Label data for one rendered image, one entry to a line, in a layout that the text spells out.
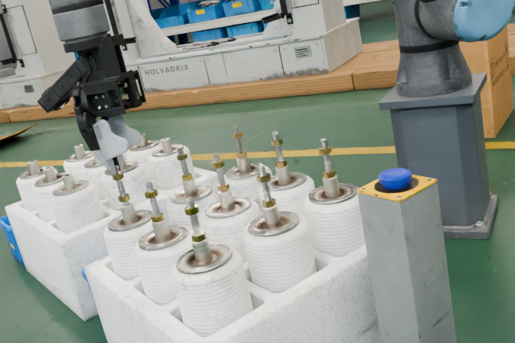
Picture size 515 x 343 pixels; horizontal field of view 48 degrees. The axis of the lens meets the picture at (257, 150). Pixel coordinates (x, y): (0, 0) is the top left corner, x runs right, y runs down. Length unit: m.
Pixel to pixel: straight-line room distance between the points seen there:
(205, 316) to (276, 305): 0.09
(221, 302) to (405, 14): 0.68
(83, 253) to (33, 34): 2.92
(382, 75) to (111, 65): 1.94
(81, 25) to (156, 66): 2.47
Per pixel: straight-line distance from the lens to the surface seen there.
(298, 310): 0.80
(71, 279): 1.23
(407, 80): 1.21
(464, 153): 1.22
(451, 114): 1.19
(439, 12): 1.07
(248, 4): 5.99
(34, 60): 4.08
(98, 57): 0.90
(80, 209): 1.24
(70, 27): 0.89
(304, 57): 2.88
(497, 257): 1.20
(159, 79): 3.36
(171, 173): 1.32
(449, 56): 1.21
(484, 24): 1.07
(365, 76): 2.72
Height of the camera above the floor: 0.59
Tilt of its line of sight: 16 degrees down
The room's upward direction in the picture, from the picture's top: 12 degrees counter-clockwise
